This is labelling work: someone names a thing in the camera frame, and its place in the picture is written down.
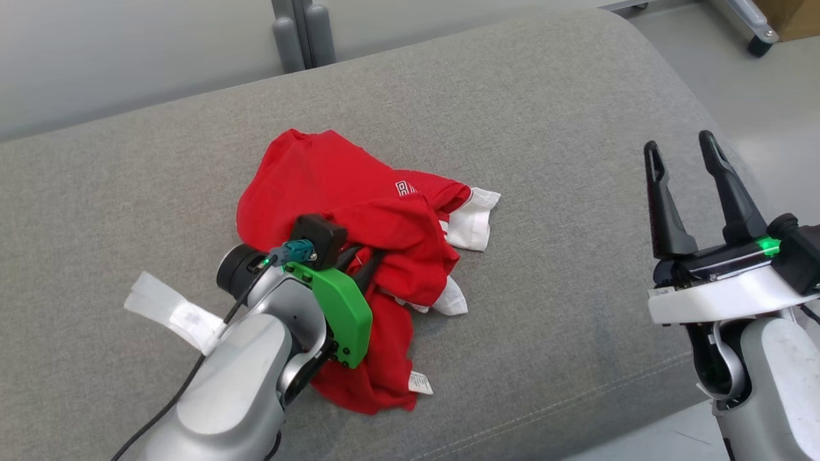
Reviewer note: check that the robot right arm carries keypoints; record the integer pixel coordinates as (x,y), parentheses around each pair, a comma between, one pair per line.
(781,384)

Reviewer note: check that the white tape label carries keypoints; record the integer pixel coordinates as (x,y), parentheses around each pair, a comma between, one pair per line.
(173,310)

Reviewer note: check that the grey partition post rounded feet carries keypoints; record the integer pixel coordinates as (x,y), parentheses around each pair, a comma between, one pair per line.
(307,32)

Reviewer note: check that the red shirt with white sleeves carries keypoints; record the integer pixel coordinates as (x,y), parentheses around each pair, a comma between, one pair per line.
(410,256)

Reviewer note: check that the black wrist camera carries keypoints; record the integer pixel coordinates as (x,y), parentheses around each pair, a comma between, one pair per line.
(801,256)
(320,238)

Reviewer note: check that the cardboard box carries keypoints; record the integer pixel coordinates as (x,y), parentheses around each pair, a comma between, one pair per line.
(794,16)

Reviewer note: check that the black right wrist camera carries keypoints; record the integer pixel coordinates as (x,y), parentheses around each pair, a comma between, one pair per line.
(801,256)

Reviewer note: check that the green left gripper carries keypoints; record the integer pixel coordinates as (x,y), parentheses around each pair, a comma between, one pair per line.
(346,320)

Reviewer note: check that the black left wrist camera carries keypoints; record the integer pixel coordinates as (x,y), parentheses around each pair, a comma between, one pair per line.
(320,238)

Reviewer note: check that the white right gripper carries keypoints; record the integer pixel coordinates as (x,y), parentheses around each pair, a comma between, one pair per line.
(724,298)

